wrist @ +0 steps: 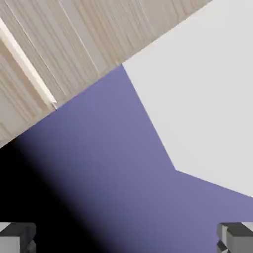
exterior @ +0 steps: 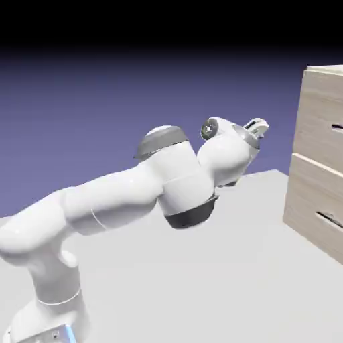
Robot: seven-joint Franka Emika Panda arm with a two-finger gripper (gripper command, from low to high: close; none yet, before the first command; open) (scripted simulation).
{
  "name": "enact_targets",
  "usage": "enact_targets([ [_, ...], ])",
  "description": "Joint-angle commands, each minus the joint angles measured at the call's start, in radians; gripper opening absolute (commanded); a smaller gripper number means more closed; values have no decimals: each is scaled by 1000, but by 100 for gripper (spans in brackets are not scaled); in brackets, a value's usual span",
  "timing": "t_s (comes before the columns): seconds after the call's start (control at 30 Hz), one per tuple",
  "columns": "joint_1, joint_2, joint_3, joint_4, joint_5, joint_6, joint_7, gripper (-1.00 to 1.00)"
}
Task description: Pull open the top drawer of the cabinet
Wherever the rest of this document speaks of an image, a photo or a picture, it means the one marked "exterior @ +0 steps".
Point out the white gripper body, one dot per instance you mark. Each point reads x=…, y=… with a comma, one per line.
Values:
x=257, y=125

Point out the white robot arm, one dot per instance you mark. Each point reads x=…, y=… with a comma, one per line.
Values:
x=126, y=187

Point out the light wood drawer front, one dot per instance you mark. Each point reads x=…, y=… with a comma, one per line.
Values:
x=316, y=120
x=310, y=203

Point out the light wood cabinet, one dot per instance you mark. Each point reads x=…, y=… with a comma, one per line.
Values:
x=313, y=187

